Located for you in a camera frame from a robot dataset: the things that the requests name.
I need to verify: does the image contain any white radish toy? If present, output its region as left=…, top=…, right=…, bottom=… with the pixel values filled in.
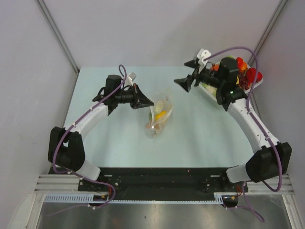
left=153, top=100, right=165, bottom=115

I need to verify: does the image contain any dark purple grape bunch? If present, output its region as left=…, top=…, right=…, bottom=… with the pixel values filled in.
left=237, top=72, right=250, bottom=91

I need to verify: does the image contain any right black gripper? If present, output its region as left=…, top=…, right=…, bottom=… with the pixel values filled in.
left=174, top=60, right=224, bottom=93

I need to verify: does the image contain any white slotted cable duct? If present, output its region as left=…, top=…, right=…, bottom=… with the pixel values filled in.
left=44, top=193, right=112, bottom=203

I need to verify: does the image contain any white cauliflower toy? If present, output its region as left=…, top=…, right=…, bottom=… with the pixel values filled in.
left=202, top=83, right=217, bottom=98

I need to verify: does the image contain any yellow orange fruit toy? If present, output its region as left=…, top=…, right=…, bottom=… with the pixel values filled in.
left=155, top=110, right=166, bottom=121

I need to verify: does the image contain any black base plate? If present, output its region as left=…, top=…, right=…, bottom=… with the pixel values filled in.
left=78, top=167, right=242, bottom=201

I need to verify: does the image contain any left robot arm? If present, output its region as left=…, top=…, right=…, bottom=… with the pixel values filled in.
left=48, top=73, right=154, bottom=191

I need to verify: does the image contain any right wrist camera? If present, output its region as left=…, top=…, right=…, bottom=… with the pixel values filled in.
left=196, top=48, right=212, bottom=66

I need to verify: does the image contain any white plastic food basket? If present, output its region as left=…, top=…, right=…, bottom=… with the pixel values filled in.
left=197, top=55, right=264, bottom=105

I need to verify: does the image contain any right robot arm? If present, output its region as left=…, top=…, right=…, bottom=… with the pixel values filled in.
left=174, top=57, right=292, bottom=192

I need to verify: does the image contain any clear zip top bag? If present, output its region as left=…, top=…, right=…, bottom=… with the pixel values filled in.
left=145, top=88, right=173, bottom=138

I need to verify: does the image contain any aluminium frame rail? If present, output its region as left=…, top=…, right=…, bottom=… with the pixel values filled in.
left=35, top=174, right=295, bottom=195

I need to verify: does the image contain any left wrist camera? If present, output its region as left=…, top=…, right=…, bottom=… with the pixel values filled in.
left=125, top=73, right=136, bottom=86

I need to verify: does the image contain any red bell pepper toy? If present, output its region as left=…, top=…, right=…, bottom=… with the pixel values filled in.
left=246, top=68, right=263, bottom=83

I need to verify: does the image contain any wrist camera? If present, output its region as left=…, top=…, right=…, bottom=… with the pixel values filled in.
left=196, top=48, right=212, bottom=66
left=125, top=73, right=136, bottom=86

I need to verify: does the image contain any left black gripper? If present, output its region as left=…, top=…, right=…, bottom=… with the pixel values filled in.
left=115, top=83, right=153, bottom=110

